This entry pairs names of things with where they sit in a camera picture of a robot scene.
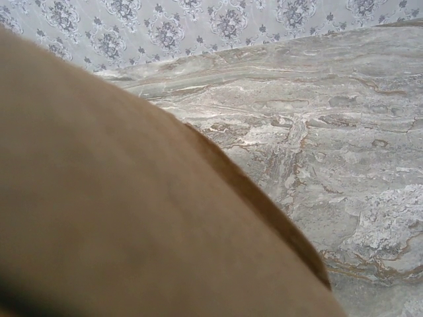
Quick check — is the brown cardboard paper box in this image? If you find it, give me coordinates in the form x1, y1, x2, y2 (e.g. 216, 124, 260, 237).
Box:
0, 24, 348, 317

